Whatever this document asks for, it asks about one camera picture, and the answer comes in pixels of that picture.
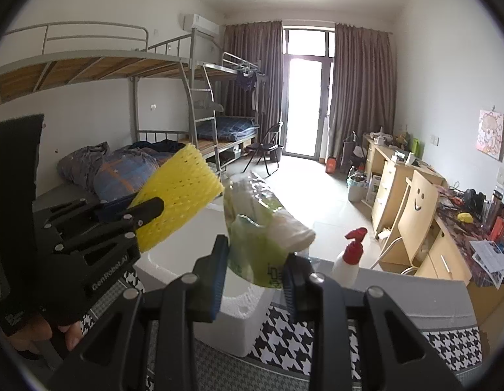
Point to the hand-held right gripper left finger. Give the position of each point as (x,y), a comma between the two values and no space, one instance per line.
(217,281)

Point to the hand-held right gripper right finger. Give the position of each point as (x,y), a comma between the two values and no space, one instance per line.
(290,291)

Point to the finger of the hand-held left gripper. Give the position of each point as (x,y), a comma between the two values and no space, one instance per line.
(148,209)
(113,208)

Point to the yellow foam net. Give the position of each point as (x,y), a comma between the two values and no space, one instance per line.
(178,187)

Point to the white foam box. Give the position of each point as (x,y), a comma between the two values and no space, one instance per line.
(235,326)

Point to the green plastic bag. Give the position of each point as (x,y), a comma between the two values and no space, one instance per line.
(256,248)

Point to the person's left hand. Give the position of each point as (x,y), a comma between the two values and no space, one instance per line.
(66,336)

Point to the blue plaid quilt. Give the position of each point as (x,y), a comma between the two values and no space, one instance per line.
(121,175)

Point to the grey patterned quilt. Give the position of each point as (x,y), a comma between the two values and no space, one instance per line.
(78,167)

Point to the houndstooth table cloth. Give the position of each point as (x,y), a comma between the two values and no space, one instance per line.
(284,346)

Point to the white bottle with red top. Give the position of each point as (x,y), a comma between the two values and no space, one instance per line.
(346,269)

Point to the dark blue blanket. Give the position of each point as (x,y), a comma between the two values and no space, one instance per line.
(162,146)

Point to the blue checked mattress cover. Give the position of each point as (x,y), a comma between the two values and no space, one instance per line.
(229,128)

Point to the basket of items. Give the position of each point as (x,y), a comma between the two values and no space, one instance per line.
(357,187)

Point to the white carton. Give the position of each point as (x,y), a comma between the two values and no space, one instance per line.
(373,190)

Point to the orange bag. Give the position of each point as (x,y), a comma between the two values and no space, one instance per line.
(331,165)

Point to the black folding chair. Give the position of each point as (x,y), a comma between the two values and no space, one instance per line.
(270,142)

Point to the large metal bunk bed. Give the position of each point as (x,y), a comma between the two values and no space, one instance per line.
(93,69)

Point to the light wooden desk with drawers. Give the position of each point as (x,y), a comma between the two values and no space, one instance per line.
(392,187)

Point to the wooden chair with smiley face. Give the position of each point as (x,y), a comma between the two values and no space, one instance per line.
(419,207)

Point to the black bag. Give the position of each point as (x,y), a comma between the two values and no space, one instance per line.
(353,150)

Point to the hanging dark clothes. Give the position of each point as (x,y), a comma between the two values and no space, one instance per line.
(247,83)

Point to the cluttered wooden desk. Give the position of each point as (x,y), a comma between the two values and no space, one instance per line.
(447,248)

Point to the small metal bunk bed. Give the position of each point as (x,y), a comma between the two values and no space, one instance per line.
(231,69)

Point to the glass balcony door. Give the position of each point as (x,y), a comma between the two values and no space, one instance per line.
(307,106)

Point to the yellow item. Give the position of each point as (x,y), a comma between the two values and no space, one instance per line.
(465,217)

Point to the green box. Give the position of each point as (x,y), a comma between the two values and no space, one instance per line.
(415,147)

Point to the white air conditioner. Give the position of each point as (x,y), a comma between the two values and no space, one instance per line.
(201,24)

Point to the brown curtain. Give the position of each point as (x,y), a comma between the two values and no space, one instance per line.
(357,89)
(256,44)

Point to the printed paper sheet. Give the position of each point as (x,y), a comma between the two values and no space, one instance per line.
(490,258)

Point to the row of bottles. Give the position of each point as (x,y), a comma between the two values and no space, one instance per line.
(498,216)

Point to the wall socket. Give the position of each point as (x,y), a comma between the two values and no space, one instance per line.
(435,140)

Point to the pink wall picture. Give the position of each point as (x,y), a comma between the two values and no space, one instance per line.
(490,136)

